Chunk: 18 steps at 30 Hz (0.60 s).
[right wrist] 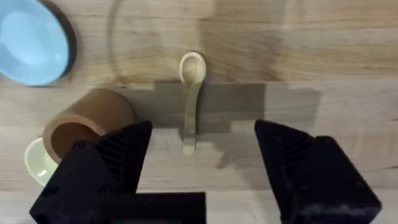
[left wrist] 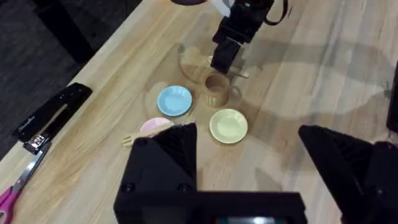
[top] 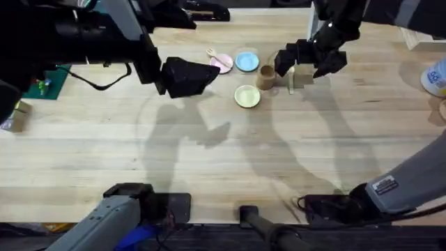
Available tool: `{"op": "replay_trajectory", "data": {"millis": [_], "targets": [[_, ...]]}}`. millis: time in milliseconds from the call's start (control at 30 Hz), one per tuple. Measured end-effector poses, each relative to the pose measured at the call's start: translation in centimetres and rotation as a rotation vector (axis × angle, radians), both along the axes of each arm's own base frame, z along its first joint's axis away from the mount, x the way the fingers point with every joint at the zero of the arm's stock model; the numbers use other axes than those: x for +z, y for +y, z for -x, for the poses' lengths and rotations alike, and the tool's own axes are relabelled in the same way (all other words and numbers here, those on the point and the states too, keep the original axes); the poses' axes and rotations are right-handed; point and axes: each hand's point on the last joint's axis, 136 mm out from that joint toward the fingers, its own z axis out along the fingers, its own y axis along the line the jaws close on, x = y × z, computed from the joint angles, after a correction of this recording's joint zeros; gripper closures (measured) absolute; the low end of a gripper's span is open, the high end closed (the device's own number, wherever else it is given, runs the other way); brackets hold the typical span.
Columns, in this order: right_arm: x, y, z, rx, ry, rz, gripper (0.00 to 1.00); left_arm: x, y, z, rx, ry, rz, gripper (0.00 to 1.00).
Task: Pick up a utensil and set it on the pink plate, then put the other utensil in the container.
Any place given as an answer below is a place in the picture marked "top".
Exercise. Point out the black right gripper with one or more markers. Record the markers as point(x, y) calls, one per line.
point(329, 40)

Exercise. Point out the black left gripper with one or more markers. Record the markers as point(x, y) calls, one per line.
point(166, 81)

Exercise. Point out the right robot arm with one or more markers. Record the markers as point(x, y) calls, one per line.
point(413, 181)

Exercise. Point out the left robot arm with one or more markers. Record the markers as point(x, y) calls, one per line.
point(35, 38)

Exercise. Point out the pink plate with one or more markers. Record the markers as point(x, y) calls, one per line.
point(225, 66)

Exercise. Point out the black upright wrist plate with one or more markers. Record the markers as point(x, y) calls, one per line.
point(148, 66)

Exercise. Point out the pale green plate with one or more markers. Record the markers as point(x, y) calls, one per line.
point(247, 96)

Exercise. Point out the blue plate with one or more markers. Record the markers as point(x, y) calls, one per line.
point(247, 62)

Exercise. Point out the wooden fork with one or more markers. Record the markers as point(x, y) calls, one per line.
point(219, 59)

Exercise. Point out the brown cup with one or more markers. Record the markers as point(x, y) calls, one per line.
point(265, 78)

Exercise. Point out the black tool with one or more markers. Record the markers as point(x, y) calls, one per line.
point(209, 12)

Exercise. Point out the pale wooden box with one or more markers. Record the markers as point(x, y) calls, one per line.
point(423, 41)

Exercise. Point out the white bottle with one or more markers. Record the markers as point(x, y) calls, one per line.
point(435, 78)

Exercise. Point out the green board with toy blocks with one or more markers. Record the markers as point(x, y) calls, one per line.
point(48, 87)

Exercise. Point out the small cardboard box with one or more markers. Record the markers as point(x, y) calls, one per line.
point(19, 118)

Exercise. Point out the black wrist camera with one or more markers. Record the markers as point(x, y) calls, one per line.
point(170, 15)

